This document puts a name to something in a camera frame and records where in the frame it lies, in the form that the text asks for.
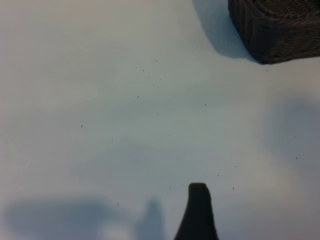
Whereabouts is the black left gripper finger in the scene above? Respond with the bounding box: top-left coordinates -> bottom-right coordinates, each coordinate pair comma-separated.
173,182 -> 221,240

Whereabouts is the dark brown woven basket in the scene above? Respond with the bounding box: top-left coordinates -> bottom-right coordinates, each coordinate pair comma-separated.
227,0 -> 320,65

